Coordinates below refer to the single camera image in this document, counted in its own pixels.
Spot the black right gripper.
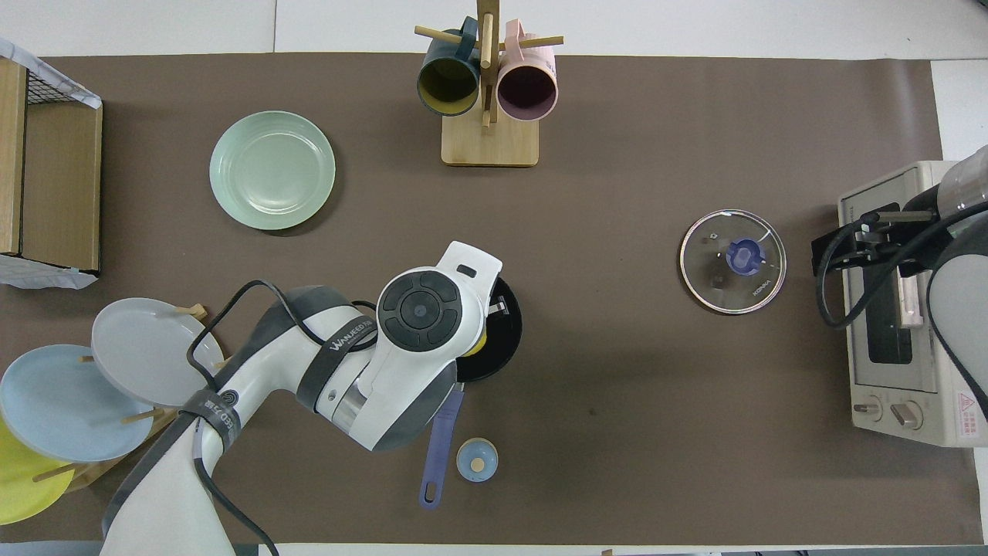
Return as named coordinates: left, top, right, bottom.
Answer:
left=812, top=189, right=944, bottom=279

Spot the glass lid with blue knob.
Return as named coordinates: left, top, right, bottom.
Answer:
left=679, top=209, right=787, bottom=315

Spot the mint green plate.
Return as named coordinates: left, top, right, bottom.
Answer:
left=209, top=110, right=337, bottom=231

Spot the wooden plate rack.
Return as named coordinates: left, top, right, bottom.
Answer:
left=32, top=303, right=239, bottom=493

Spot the grey plate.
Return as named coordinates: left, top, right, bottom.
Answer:
left=91, top=297, right=225, bottom=408

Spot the light blue plate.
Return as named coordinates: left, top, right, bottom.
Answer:
left=0, top=344, right=155, bottom=463

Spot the yellow plate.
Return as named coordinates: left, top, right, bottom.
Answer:
left=0, top=417, right=76, bottom=526

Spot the brown table mat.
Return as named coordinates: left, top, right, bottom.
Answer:
left=0, top=53, right=985, bottom=545

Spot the dark blue saucepan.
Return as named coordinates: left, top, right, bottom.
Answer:
left=419, top=276, right=523, bottom=510

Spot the cream toaster oven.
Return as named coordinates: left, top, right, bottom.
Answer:
left=838, top=161, right=988, bottom=449

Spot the wooden mug tree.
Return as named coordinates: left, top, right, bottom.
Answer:
left=414, top=0, right=564, bottom=168

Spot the pink ribbed mug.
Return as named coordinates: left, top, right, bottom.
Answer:
left=496, top=19, right=558, bottom=122

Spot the dark teal mug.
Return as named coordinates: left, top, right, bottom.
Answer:
left=417, top=17, right=482, bottom=117

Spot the wooden two-tier shelf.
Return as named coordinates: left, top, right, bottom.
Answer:
left=0, top=58, right=103, bottom=273

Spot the white printed cloth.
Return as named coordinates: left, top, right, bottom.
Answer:
left=0, top=253, right=100, bottom=290
left=0, top=39, right=103, bottom=109

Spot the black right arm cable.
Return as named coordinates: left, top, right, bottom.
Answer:
left=817, top=202, right=988, bottom=331

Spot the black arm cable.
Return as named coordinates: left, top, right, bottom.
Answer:
left=817, top=202, right=988, bottom=331
left=188, top=279, right=379, bottom=556

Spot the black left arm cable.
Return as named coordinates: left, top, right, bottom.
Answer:
left=188, top=279, right=379, bottom=556

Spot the black wire basket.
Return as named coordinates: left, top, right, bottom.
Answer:
left=27, top=66, right=82, bottom=105

